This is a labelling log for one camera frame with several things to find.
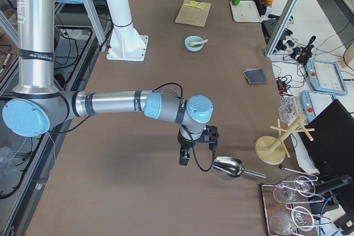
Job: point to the green lime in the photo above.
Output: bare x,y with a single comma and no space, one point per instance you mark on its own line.
235,2

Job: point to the wine glass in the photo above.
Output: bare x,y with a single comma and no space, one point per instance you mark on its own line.
288,191
294,223

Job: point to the upper teach pendant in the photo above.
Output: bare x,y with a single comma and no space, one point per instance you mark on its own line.
326,77

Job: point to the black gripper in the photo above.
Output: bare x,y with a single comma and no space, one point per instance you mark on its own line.
185,143

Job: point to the bamboo cutting board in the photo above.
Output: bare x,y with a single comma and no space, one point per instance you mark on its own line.
193,16

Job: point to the lower teach pendant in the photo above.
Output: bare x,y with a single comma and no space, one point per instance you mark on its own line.
314,102

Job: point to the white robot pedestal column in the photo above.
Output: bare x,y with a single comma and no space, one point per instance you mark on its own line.
126,43

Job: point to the teach pendant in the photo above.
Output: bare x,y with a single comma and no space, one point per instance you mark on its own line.
314,102
326,77

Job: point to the lower wine glass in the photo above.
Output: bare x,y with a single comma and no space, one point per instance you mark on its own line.
294,223

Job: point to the metal scoop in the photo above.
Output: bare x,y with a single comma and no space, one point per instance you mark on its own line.
234,167

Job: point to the yellow plastic knife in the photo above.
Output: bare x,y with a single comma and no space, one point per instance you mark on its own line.
187,4

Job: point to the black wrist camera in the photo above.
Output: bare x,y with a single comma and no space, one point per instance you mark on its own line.
210,136

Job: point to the grey folded cloth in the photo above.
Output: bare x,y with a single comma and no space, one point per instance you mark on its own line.
255,76

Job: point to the aluminium frame post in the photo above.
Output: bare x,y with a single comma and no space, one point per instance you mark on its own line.
280,26

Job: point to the wooden mug tree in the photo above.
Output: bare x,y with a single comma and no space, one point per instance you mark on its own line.
272,150

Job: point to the white ceramic spoon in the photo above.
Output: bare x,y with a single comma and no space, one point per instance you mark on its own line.
196,43

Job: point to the upper wine glass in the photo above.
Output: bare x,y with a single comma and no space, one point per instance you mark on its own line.
288,191

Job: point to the clear glass jar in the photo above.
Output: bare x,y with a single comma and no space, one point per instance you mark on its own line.
290,108

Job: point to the beige plastic tray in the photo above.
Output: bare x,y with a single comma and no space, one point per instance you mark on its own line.
245,12

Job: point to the wire glass rack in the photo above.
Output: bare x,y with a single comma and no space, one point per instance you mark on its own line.
286,206

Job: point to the black monitor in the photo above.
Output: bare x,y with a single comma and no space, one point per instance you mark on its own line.
331,151

